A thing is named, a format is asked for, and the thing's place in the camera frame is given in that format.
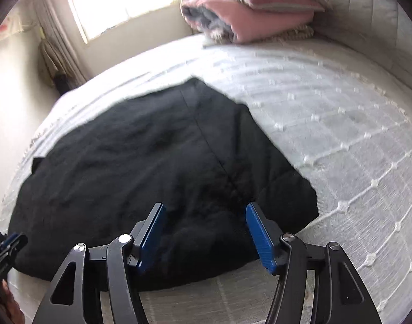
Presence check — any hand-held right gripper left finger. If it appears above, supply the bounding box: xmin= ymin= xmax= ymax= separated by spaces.
xmin=32 ymin=202 xmax=168 ymax=324

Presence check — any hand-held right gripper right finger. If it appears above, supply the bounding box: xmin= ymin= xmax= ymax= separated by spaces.
xmin=245 ymin=202 xmax=384 ymax=324

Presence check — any black quilted coat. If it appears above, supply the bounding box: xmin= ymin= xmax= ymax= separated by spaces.
xmin=7 ymin=77 xmax=320 ymax=292

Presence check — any person's left hand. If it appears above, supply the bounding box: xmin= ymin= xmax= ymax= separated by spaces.
xmin=1 ymin=281 xmax=26 ymax=324

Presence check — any bed with white checked bedspread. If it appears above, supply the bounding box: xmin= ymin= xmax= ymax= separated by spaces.
xmin=0 ymin=33 xmax=412 ymax=324

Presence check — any grey patterned curtain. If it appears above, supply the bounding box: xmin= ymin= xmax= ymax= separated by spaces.
xmin=33 ymin=0 xmax=89 ymax=88

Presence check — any beige fringed throw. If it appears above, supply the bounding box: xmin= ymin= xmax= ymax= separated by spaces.
xmin=276 ymin=23 xmax=317 ymax=42

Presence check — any folded pink grey quilt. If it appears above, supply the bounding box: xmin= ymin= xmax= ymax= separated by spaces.
xmin=180 ymin=0 xmax=315 ymax=44

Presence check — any window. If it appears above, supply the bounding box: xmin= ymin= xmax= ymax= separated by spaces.
xmin=64 ymin=0 xmax=180 ymax=43

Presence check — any grey padded headboard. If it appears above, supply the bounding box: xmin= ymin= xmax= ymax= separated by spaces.
xmin=305 ymin=0 xmax=411 ymax=86

